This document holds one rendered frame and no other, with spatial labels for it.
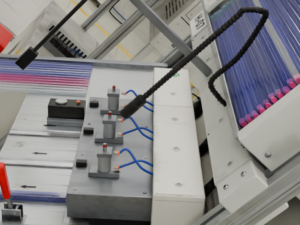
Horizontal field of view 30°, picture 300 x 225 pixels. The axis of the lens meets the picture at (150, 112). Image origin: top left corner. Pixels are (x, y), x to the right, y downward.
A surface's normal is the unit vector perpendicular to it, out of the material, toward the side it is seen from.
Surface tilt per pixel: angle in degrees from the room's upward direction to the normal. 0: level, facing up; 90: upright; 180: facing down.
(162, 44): 90
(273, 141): 90
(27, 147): 42
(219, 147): 90
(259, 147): 90
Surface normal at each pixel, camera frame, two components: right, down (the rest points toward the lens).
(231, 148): -0.69, -0.64
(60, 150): 0.06, -0.88
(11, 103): -0.01, 0.47
